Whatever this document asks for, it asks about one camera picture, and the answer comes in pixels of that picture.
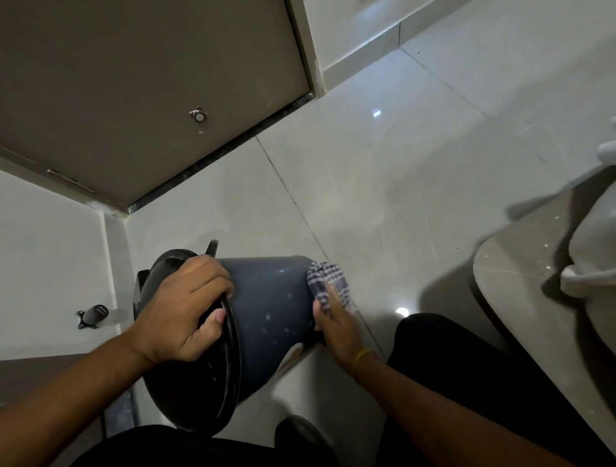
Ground brown door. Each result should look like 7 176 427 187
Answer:
0 0 312 208

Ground pale door frame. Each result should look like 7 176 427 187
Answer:
285 0 329 97

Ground checked grey cleaning cloth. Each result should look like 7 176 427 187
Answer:
307 262 356 313

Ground person's right forearm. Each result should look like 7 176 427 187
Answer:
351 352 576 467

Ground person's left hand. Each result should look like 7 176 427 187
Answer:
127 254 235 367

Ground grey speckled stone platform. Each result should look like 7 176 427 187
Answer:
473 166 616 455

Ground white cloth bundle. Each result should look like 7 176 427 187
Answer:
560 180 616 300

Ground person's left forearm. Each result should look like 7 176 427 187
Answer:
0 332 156 467

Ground person's right hand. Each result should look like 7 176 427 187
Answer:
312 284 372 372

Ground dark grey plastic bin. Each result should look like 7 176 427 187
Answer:
132 240 334 436

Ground person's black trousers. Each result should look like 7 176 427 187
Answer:
72 313 616 467

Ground black wall door stopper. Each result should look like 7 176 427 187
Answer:
76 304 110 331

